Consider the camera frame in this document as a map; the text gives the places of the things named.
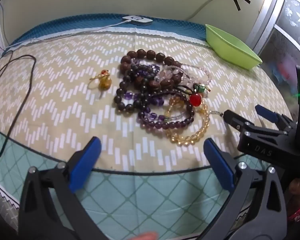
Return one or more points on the green plastic bin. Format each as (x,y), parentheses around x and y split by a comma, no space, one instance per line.
(230,50)

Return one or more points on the person's left hand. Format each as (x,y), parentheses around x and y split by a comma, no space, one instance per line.
(142,236)

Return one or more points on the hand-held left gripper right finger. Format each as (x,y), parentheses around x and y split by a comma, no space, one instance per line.
(218,163)

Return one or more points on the red apple pendant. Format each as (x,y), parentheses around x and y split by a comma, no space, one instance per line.
(195,100)

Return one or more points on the patterned sliding wardrobe door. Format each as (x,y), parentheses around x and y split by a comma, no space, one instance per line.
(290,22)

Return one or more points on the person's right hand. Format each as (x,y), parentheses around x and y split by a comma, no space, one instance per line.
(298,190)

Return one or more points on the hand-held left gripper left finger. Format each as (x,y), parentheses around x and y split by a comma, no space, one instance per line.
(86,162)

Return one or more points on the amber gourd pendant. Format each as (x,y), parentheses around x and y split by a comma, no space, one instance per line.
(105,83)

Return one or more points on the white power bank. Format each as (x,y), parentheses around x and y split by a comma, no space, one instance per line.
(137,20)

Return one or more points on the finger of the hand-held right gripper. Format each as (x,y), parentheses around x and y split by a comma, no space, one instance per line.
(266,112)
(236,120)

